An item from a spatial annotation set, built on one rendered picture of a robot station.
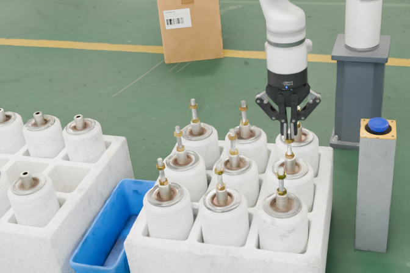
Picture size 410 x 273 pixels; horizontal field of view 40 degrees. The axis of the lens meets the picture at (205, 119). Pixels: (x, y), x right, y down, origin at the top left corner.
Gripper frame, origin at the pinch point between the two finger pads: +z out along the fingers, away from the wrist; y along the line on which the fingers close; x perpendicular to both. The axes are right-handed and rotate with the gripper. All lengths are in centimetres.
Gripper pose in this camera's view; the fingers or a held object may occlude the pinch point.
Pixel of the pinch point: (288, 128)
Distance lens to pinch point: 112.9
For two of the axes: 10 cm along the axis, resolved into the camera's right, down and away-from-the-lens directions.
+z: 1.0, 8.5, 5.2
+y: 9.8, 0.0, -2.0
